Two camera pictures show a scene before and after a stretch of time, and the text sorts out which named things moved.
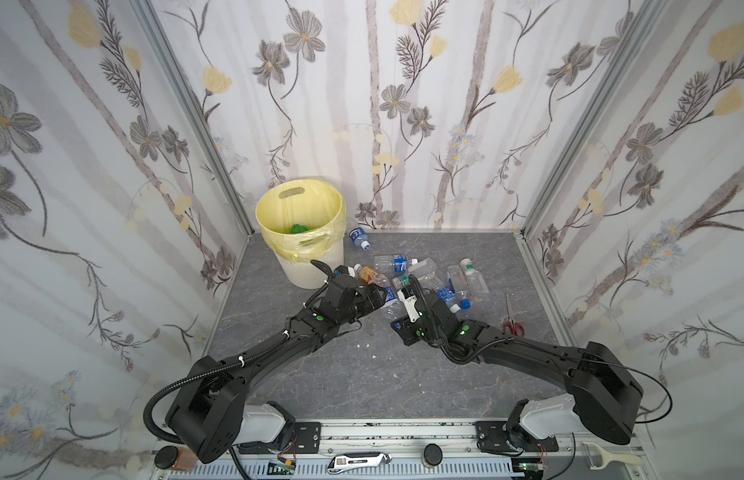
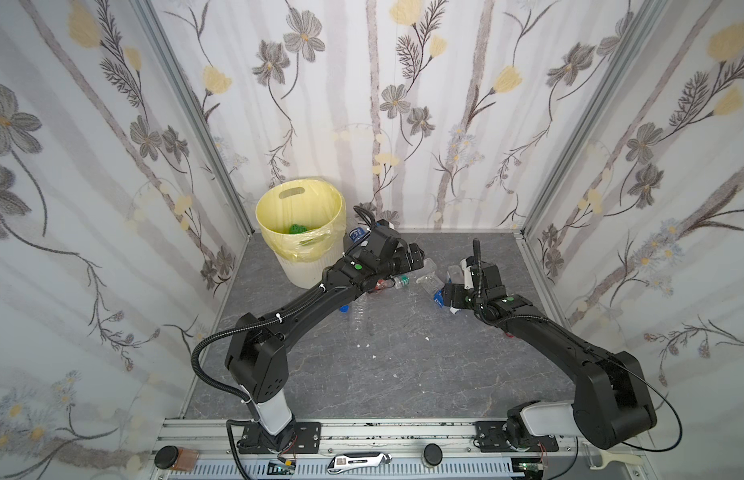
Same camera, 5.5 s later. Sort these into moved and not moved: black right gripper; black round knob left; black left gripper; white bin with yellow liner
Moved: black right gripper; black left gripper
Not moved: black round knob left; white bin with yellow liner
